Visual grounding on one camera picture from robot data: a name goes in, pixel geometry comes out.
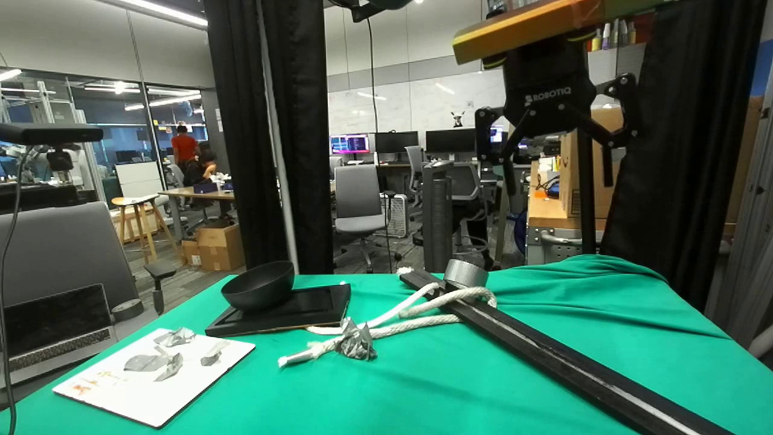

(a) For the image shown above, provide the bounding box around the black overhead fixture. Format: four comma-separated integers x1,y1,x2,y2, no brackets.
333,0,415,24

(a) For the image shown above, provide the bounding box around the monitor with colourful screen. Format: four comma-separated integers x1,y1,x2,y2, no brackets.
329,132,373,159

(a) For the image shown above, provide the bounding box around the black cylinder post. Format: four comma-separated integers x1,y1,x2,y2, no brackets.
421,158,454,275

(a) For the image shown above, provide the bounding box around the black vertical stand pole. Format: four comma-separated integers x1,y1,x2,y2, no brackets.
576,119,599,256

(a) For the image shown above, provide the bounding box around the black stereo camera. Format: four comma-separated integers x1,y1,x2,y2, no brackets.
0,120,107,149

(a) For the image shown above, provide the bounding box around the workbench cabinet with wooden top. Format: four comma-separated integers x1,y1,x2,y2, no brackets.
526,155,583,231

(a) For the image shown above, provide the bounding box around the dark computer monitor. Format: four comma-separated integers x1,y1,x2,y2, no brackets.
373,131,421,158
422,129,479,155

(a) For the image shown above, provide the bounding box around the dark office chair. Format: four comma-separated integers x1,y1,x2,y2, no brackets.
445,159,504,264

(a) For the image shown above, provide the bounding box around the person in red shirt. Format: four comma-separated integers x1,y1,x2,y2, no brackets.
170,120,202,188

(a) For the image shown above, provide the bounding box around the cluster of small bottles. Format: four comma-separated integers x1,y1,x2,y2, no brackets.
589,16,638,51

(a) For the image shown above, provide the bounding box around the white board panel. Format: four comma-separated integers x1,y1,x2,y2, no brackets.
115,161,164,200

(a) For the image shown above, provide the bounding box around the grey office chair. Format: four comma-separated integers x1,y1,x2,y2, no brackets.
330,164,393,274

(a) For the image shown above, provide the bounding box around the white braided rope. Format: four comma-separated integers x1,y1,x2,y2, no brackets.
275,285,501,369

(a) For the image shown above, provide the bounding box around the grey laptop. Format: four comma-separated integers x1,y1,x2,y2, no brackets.
0,280,115,387

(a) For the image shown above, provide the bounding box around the thin black camera cable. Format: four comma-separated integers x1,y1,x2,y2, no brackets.
0,142,38,435

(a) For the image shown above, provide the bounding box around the black bowl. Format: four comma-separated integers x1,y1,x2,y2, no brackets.
221,259,298,315

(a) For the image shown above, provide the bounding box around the white computer tower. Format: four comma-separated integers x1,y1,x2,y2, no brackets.
390,192,410,241

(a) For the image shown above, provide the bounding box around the large cardboard box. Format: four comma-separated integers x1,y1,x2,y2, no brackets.
179,239,249,275

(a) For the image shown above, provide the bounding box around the white printed booklet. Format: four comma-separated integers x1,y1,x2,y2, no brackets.
51,323,259,430

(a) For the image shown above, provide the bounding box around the grey masking tape roll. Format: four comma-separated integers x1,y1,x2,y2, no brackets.
442,256,491,293

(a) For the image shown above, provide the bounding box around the black low stool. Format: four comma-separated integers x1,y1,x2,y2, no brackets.
142,262,182,316

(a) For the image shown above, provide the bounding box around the wooden stool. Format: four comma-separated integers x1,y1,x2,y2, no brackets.
109,192,176,264

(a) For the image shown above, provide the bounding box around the wooden desk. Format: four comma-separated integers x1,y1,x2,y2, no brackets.
160,187,237,224

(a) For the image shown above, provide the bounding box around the long black bar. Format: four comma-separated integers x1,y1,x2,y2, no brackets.
399,268,731,435

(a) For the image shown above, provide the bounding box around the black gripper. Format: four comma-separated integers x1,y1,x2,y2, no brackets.
473,36,646,164

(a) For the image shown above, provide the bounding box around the small cardboard box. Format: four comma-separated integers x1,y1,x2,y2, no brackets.
194,222,245,251

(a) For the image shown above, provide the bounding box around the crumpled silver foil piece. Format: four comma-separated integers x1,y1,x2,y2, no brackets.
335,321,380,363

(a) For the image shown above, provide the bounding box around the thin white smooth cord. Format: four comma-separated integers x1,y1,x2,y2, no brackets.
304,279,496,337

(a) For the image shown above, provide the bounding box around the green tablecloth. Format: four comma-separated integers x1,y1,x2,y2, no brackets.
0,251,773,435

